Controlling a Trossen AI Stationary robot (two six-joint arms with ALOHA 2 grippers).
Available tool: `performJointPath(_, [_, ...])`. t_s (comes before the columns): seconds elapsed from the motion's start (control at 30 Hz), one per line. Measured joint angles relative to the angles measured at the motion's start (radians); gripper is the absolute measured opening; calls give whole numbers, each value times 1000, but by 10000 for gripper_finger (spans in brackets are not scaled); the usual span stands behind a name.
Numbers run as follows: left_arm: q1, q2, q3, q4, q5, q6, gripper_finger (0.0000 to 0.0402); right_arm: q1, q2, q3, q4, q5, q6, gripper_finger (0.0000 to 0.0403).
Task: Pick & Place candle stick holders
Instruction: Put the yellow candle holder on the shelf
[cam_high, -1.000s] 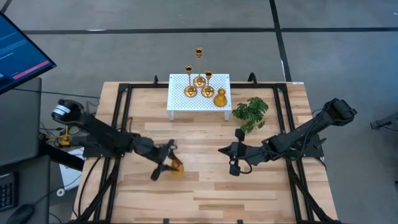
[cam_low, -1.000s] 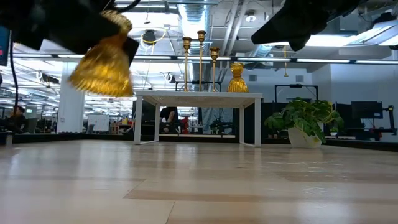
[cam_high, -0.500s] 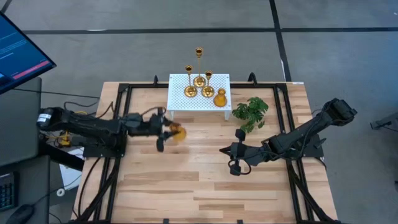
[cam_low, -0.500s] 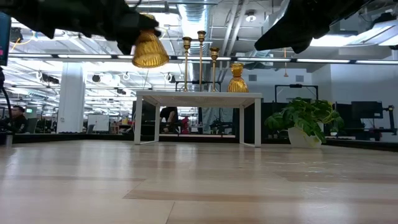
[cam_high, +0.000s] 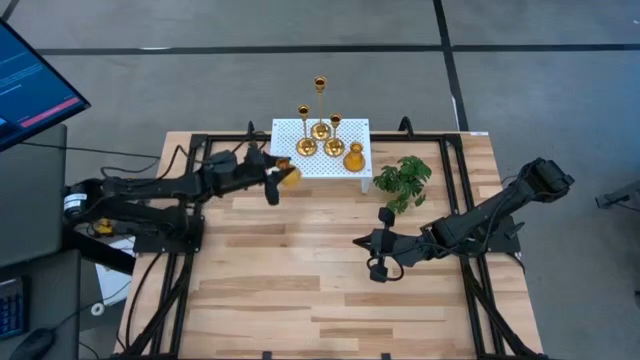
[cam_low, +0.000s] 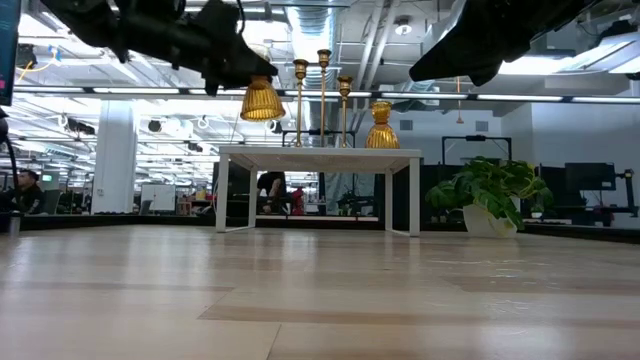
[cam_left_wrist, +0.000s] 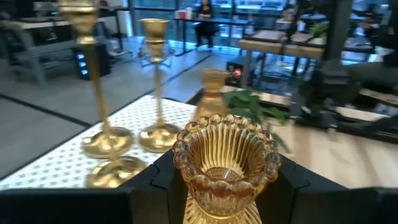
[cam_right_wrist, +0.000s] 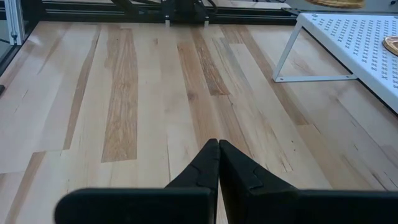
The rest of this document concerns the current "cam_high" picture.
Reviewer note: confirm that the black keyboard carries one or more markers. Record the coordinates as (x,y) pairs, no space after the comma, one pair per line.
(11,310)

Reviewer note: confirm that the black aluminium table frame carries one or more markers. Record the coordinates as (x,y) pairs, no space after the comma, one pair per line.
(425,136)

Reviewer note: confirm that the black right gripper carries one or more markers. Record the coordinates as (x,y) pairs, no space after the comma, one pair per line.
(385,245)

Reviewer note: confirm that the medium gold candlestick holder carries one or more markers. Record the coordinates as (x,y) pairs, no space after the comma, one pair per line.
(306,147)

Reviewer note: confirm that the blue computer monitor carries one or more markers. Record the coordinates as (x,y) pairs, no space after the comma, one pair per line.
(30,90)

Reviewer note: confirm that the grey desk panel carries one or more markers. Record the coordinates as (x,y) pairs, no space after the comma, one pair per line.
(30,190)

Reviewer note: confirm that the black computer mouse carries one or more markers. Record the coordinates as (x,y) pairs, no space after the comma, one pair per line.
(32,345)

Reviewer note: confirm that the short gold candlestick holder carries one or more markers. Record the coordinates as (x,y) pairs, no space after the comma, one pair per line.
(334,147)

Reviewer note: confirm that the dark grey desk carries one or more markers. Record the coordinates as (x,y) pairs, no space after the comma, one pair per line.
(55,300)

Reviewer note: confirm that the amber glass candle holder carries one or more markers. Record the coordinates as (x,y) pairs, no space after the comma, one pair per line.
(354,161)
(293,177)

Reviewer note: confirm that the white tape roll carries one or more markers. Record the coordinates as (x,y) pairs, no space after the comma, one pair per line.
(93,309)

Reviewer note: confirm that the black floor stand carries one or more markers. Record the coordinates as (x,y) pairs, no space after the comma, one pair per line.
(617,196)

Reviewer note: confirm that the white paper sheet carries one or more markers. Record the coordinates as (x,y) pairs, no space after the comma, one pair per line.
(112,285)

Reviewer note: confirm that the white perforated metal shelf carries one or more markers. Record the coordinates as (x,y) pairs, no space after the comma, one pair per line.
(320,167)

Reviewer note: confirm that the tall gold candlestick holder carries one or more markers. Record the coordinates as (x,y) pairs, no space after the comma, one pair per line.
(320,132)

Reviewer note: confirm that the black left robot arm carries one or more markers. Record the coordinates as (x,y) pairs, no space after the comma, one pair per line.
(150,187)

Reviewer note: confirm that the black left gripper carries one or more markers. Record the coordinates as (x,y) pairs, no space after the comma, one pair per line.
(257,170)

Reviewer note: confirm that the black desk support bar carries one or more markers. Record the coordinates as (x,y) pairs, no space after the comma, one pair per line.
(107,259)

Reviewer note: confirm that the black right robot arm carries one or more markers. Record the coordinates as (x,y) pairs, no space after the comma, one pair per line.
(480,220)

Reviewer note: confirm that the green artificial plant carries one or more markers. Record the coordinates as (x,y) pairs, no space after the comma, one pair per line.
(405,180)

